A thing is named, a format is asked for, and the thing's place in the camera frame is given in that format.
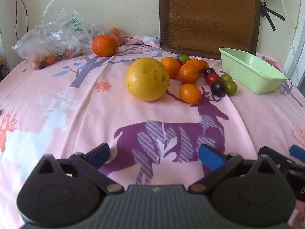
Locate brown woven seat mat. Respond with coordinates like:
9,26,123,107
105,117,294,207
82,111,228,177
157,0,261,61

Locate black mat straps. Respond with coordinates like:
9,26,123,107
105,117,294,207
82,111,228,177
260,3,286,31

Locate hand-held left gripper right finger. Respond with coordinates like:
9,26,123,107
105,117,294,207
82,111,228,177
189,144,278,194

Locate white window frame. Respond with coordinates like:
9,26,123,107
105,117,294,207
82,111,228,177
283,21,305,91

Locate large orange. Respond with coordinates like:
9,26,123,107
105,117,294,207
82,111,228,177
92,35,119,57

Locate pink printed blanket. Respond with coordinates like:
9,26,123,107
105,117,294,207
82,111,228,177
0,35,305,229

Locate clear plastic bag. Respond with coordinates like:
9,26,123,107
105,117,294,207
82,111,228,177
11,0,105,70

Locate light green plastic basket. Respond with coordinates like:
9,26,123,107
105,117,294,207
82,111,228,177
219,47,288,94

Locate black wall cable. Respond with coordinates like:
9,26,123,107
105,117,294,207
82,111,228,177
14,0,29,41

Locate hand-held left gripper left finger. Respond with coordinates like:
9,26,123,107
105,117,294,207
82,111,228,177
36,143,125,194

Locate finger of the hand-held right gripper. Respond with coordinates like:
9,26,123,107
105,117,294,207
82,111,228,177
258,146,295,172
289,144,305,163

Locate yellow grapefruit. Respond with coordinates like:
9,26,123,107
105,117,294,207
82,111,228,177
125,57,170,102

